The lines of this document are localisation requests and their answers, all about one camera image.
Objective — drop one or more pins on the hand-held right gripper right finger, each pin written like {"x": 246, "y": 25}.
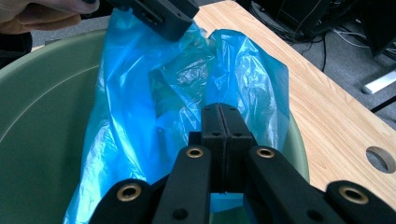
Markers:
{"x": 235, "y": 140}

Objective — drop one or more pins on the black folding chair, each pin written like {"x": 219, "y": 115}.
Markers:
{"x": 384, "y": 104}

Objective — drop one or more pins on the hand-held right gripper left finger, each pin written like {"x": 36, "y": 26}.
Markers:
{"x": 214, "y": 140}

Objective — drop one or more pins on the white desk frame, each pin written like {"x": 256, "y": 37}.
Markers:
{"x": 379, "y": 82}

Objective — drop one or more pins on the round grey table grommet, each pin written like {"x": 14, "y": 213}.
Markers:
{"x": 388, "y": 159}

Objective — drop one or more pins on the blue plastic bag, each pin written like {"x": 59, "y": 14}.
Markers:
{"x": 124, "y": 109}

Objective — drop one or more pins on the green plastic trash bin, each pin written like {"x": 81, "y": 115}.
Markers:
{"x": 40, "y": 124}

